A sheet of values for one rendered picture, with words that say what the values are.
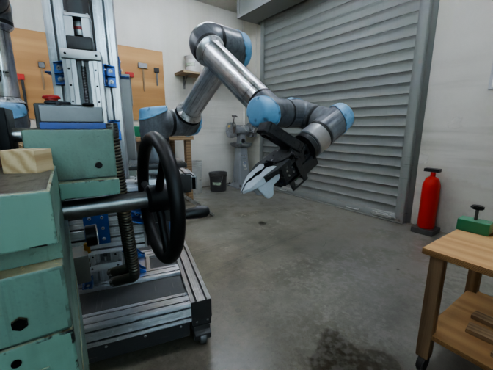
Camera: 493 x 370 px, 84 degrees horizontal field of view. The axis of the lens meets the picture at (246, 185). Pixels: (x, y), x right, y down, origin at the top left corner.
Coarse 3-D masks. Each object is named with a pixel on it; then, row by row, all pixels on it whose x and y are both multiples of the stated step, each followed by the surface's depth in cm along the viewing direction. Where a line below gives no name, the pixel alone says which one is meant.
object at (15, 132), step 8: (0, 112) 44; (8, 112) 47; (0, 120) 44; (8, 120) 46; (0, 128) 44; (8, 128) 45; (16, 128) 48; (24, 128) 49; (32, 128) 49; (0, 136) 44; (8, 136) 45; (16, 136) 48; (0, 144) 45; (8, 144) 45; (16, 144) 51
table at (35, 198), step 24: (0, 168) 43; (0, 192) 27; (24, 192) 27; (48, 192) 28; (72, 192) 47; (96, 192) 49; (0, 216) 26; (24, 216) 27; (48, 216) 29; (0, 240) 27; (24, 240) 28; (48, 240) 29
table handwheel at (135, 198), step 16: (144, 144) 61; (160, 144) 52; (144, 160) 66; (160, 160) 50; (144, 176) 69; (160, 176) 55; (176, 176) 49; (144, 192) 58; (160, 192) 58; (176, 192) 48; (64, 208) 50; (80, 208) 51; (96, 208) 53; (112, 208) 54; (128, 208) 56; (144, 208) 70; (160, 208) 59; (176, 208) 48; (144, 224) 69; (160, 224) 59; (176, 224) 49; (160, 240) 66; (176, 240) 50; (160, 256) 59; (176, 256) 53
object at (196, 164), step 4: (192, 160) 414; (196, 160) 414; (192, 164) 388; (196, 164) 391; (200, 164) 398; (184, 168) 393; (192, 168) 389; (196, 168) 392; (200, 168) 399; (192, 172) 391; (196, 172) 393; (200, 172) 400; (200, 176) 401; (200, 180) 402; (200, 184) 403; (200, 188) 404; (196, 192) 399; (200, 192) 406
